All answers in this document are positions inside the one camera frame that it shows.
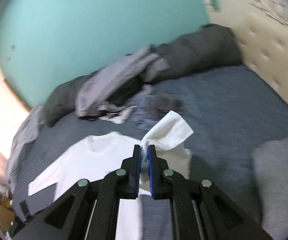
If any cream tufted headboard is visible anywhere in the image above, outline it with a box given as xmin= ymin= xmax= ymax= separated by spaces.
xmin=203 ymin=0 xmax=288 ymax=103

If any light grey blanket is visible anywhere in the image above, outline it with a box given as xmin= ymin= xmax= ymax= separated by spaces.
xmin=5 ymin=105 xmax=45 ymax=193

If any dark grey rolled duvet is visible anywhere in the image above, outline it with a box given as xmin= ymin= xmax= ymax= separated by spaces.
xmin=42 ymin=24 xmax=242 ymax=127

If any black and white garment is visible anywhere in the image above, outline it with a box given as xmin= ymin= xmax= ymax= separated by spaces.
xmin=99 ymin=106 xmax=136 ymax=125

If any grey shirt pile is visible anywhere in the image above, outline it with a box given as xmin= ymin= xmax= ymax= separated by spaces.
xmin=75 ymin=46 xmax=170 ymax=117

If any folded grey garment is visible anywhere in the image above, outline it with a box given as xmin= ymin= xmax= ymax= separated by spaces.
xmin=252 ymin=137 xmax=288 ymax=239

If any blue-grey crumpled garment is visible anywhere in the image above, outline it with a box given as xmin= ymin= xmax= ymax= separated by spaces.
xmin=129 ymin=85 xmax=184 ymax=131

